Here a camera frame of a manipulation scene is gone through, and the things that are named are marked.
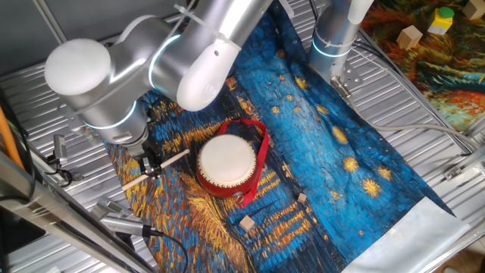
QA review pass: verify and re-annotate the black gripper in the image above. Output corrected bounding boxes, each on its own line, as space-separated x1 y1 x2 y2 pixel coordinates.
136 145 164 180

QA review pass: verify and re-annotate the pale wooden drumstick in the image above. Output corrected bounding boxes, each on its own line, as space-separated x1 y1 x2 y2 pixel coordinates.
120 148 191 192

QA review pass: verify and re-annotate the red drum with white head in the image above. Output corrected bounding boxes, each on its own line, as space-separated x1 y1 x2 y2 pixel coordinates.
195 133 263 199

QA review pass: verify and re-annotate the larger plain wooden cube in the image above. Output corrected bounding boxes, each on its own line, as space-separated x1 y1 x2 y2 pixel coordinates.
239 215 256 233

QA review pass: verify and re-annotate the orange tube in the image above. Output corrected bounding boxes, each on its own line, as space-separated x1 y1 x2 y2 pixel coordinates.
0 105 24 171

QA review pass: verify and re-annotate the blue starry painting print cloth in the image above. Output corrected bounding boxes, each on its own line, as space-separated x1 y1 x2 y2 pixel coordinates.
104 0 471 273

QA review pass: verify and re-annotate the big wooden cube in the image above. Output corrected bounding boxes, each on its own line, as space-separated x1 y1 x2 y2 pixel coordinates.
396 24 424 51

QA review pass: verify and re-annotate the orange green painting print cloth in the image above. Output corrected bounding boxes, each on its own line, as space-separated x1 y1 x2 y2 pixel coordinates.
358 0 485 133

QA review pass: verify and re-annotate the yellow block with green cap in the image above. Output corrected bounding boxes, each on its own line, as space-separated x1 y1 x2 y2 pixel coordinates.
427 5 455 36

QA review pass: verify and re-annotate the pale wooden block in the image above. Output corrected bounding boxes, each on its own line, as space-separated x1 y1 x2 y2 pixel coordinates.
462 0 485 21

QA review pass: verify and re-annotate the black microphone cable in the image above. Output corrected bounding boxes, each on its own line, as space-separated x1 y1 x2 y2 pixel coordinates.
150 228 189 273

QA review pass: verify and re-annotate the black coiled cable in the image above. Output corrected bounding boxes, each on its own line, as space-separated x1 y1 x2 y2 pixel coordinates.
44 157 74 188

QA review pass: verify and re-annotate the small grey camera on stand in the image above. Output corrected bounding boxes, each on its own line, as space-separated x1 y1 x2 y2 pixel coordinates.
52 133 83 182

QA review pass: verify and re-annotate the aluminium frame rail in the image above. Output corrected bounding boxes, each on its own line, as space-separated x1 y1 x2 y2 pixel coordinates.
0 150 155 273

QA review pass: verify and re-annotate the red drum strap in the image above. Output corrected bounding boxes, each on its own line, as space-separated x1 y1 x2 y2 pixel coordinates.
216 118 271 209

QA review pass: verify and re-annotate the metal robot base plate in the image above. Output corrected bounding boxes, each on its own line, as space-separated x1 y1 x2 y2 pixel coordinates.
328 59 364 91

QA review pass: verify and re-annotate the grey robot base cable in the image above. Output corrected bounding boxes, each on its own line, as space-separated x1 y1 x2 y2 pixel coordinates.
330 77 481 152

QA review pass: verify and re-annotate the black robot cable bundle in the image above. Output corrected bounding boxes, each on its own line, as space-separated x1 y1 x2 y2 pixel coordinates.
351 36 473 156

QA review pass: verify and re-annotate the aluminium rail with bracket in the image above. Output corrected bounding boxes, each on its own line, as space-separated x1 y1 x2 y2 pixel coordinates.
442 146 485 182

